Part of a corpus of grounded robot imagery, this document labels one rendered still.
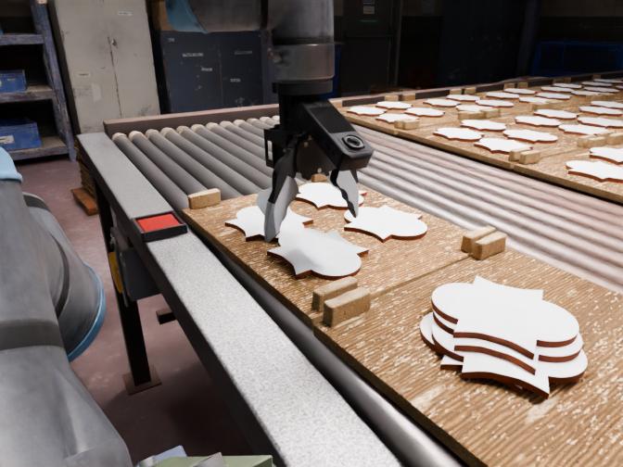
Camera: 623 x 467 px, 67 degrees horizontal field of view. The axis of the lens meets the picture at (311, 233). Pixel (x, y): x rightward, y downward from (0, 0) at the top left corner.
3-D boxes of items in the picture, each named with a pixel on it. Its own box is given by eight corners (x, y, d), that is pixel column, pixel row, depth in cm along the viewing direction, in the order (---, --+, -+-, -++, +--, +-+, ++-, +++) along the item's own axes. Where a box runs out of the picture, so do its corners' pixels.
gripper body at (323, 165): (309, 162, 70) (307, 77, 65) (345, 174, 64) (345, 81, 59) (264, 170, 66) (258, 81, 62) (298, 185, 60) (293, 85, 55)
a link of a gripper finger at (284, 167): (284, 209, 63) (314, 152, 63) (291, 213, 62) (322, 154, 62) (257, 195, 60) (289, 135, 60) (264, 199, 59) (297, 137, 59)
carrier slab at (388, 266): (311, 330, 55) (311, 319, 54) (182, 217, 85) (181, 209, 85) (498, 252, 73) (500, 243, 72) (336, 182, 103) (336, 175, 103)
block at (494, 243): (481, 261, 67) (484, 244, 65) (470, 257, 68) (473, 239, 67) (506, 250, 70) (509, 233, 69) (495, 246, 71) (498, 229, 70)
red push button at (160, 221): (146, 240, 78) (145, 232, 77) (137, 227, 83) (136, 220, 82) (182, 232, 81) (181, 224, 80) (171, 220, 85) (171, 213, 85)
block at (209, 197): (191, 211, 84) (189, 196, 83) (187, 208, 85) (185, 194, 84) (222, 204, 87) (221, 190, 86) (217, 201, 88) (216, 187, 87)
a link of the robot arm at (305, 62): (346, 43, 57) (288, 45, 53) (346, 82, 59) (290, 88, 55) (311, 43, 63) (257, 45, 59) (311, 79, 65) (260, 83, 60)
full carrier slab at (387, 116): (393, 134, 144) (394, 120, 143) (324, 113, 177) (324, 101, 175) (475, 123, 160) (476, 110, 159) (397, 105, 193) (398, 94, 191)
